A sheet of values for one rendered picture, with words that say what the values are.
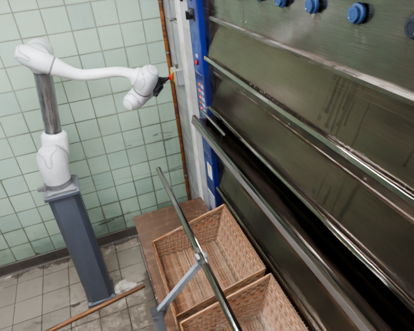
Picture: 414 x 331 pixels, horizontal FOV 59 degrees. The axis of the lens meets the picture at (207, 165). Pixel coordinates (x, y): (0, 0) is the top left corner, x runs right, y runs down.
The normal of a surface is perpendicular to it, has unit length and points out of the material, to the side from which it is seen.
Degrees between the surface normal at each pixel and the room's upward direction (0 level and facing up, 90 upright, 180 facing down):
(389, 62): 90
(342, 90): 70
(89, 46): 90
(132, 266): 0
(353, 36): 90
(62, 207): 90
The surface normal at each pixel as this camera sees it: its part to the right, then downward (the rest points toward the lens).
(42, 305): -0.09, -0.84
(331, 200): -0.91, -0.05
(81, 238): 0.37, 0.47
